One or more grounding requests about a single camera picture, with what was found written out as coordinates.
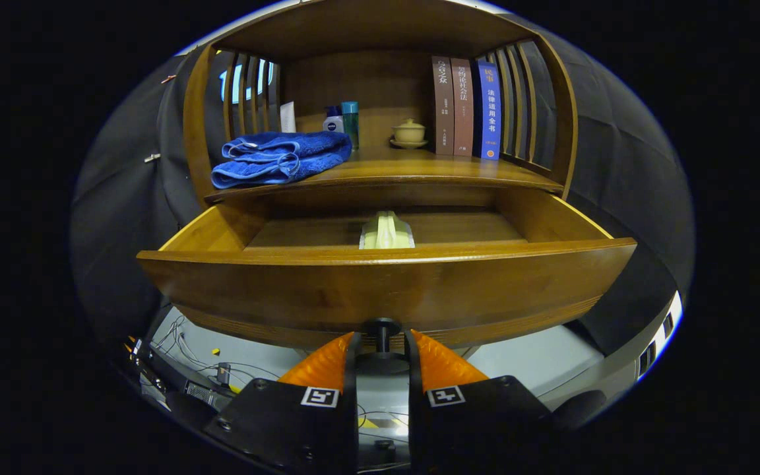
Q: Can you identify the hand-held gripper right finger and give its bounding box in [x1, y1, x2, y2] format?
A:
[405, 329, 552, 474]

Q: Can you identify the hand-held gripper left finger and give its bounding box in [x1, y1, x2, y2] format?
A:
[205, 331, 360, 472]

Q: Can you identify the wooden drawer with black knob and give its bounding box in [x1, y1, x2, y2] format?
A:
[137, 188, 638, 373]

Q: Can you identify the wooden countertop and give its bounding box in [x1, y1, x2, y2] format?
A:
[205, 145, 564, 202]

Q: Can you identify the wooden cabinet with slatted sides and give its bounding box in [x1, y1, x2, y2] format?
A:
[182, 0, 580, 212]

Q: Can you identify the black box device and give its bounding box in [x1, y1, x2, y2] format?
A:
[185, 379, 236, 411]

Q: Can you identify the dark device with orange tips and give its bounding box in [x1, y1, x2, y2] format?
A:
[126, 335, 156, 370]

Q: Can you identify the white slotted panel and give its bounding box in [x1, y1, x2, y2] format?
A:
[636, 290, 684, 383]

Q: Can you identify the blue folded towel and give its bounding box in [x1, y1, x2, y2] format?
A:
[211, 131, 353, 190]

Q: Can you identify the beige lidded teacup with saucer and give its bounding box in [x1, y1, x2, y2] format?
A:
[390, 118, 429, 150]

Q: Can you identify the teal glass bottle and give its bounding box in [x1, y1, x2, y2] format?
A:
[341, 101, 360, 150]

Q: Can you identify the black backdrop cloth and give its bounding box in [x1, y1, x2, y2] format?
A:
[70, 40, 695, 357]

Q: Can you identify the dark brown book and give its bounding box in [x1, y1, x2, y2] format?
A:
[431, 56, 455, 156]

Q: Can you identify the blue book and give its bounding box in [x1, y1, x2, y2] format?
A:
[472, 61, 502, 161]

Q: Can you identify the reddish brown book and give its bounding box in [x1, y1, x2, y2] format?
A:
[450, 58, 475, 158]

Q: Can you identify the tangle of thin cables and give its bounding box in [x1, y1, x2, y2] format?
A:
[149, 313, 288, 390]

